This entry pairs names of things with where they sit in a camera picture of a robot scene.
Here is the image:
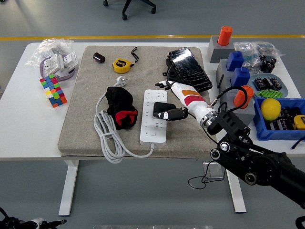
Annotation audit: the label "green small parts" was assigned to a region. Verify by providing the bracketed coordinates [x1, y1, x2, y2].
[258, 89, 283, 99]

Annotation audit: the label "blue plastic bin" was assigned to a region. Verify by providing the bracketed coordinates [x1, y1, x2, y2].
[252, 97, 305, 142]

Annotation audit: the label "white power strip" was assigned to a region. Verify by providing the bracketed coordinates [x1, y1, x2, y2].
[140, 89, 168, 146]

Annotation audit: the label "white wall socket panel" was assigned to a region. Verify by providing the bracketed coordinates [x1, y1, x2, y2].
[61, 51, 79, 70]
[42, 53, 65, 75]

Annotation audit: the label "colourful puzzle cube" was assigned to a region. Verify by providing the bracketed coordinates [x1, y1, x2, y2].
[39, 74, 68, 108]

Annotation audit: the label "yellow tape measure in bin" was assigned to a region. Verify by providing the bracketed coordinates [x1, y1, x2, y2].
[293, 114, 305, 131]

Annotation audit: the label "black capacitors in bin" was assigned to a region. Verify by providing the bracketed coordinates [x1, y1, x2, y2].
[265, 106, 304, 131]

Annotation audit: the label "dark brown cylinder capacitor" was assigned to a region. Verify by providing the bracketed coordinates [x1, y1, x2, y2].
[92, 52, 106, 64]

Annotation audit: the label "yellow lemon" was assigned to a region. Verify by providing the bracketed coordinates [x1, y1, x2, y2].
[260, 98, 282, 121]

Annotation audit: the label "clear bag of white parts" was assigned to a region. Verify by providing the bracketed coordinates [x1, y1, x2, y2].
[25, 38, 75, 68]

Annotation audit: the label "grey-brown mat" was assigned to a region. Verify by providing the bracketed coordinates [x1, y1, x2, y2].
[58, 45, 218, 159]

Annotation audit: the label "thin black plug cord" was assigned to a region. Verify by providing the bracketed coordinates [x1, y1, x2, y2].
[187, 114, 230, 191]

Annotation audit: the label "loose black capacitors pile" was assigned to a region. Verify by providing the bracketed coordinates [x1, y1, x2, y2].
[259, 55, 278, 73]

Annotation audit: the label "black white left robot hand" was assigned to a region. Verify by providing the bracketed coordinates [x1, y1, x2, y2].
[23, 217, 68, 229]

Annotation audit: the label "black plug adapter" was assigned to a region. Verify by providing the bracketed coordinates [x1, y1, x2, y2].
[152, 102, 176, 117]

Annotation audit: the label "black capacitors on plate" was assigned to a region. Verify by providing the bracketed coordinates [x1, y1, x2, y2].
[254, 76, 283, 92]

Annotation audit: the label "orange cylinder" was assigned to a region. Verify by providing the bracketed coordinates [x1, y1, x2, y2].
[217, 25, 234, 47]
[233, 85, 255, 109]

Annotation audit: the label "blue block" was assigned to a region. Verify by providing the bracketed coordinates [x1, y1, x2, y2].
[231, 67, 251, 88]
[226, 51, 245, 72]

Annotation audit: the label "clear bag of small components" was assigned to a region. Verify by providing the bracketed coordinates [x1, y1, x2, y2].
[233, 41, 285, 73]

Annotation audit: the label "black phone stand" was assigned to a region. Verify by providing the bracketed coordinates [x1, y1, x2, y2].
[163, 58, 182, 87]

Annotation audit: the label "black strap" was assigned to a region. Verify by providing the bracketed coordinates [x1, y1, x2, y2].
[291, 137, 305, 150]

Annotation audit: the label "blue-grey plate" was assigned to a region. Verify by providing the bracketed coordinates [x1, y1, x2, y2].
[246, 73, 289, 99]

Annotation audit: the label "purple tape ring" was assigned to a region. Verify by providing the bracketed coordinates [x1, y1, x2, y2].
[39, 58, 77, 82]

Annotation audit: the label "black and red cloth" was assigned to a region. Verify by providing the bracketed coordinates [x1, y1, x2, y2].
[105, 86, 139, 130]

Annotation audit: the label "black office chair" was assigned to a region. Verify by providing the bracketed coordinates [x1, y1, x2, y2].
[102, 0, 157, 21]

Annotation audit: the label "yellow tape measure with strap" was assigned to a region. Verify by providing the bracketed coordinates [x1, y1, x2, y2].
[112, 46, 139, 73]

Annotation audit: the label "grey block with slots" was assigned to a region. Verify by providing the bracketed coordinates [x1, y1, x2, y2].
[216, 59, 239, 94]

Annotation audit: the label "silver floor socket plate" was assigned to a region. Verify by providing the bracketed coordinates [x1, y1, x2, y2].
[203, 161, 226, 180]

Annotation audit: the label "white power strip cord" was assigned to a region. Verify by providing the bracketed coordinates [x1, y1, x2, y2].
[94, 75, 156, 165]

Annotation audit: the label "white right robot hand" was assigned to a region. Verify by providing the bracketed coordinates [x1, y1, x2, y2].
[152, 80, 213, 122]

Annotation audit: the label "white table leg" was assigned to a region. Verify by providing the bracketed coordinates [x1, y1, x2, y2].
[225, 164, 247, 214]
[58, 159, 80, 217]

